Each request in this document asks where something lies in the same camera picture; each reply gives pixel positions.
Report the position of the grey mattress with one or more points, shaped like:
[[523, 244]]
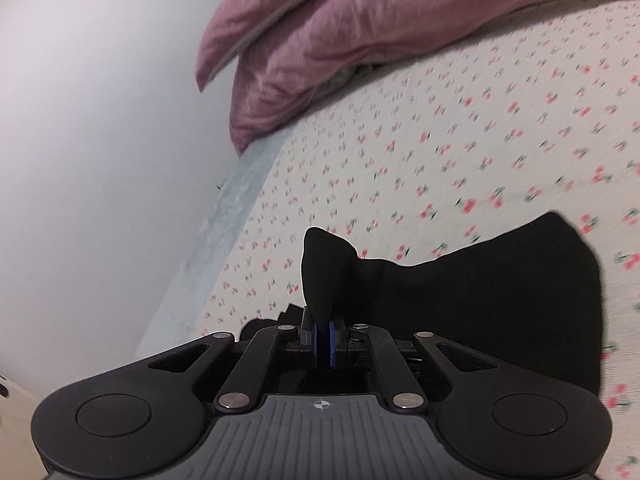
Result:
[[235, 210]]

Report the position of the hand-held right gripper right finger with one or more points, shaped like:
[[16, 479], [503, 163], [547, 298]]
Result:
[[333, 347]]

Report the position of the pink pillow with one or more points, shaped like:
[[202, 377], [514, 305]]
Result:
[[280, 107], [400, 0]]

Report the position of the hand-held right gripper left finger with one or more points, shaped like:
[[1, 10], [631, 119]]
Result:
[[316, 346]]

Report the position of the cherry print bed sheet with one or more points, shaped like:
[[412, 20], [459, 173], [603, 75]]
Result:
[[450, 135]]

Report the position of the black pants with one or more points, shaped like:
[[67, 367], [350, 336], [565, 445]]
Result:
[[475, 310]]

